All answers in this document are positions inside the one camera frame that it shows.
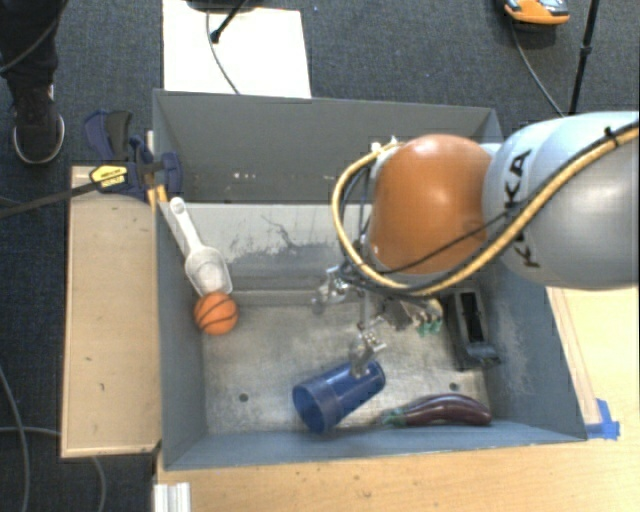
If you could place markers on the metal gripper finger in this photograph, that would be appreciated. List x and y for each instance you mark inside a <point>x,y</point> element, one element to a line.
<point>364,350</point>
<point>330,289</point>

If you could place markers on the blue plastic cup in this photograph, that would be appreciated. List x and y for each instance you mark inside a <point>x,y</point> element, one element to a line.
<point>335,397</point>

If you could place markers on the black rectangular box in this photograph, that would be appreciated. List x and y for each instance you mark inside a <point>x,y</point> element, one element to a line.
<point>470,325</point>

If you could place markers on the purple toy eggplant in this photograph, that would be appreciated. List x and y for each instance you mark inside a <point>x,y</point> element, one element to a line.
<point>445,412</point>

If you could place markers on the orange toy basketball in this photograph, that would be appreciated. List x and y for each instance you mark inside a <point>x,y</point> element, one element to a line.
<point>216,313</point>

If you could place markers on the white plastic scoop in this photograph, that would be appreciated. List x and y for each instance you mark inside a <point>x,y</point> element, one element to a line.
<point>205,265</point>

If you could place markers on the grey metal bin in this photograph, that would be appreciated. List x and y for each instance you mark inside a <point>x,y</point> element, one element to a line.
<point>280,145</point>

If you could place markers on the pale wood board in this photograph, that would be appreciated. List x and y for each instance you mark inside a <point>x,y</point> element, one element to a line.
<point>112,325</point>

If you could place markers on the person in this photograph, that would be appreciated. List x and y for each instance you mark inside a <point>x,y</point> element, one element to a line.
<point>35,115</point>

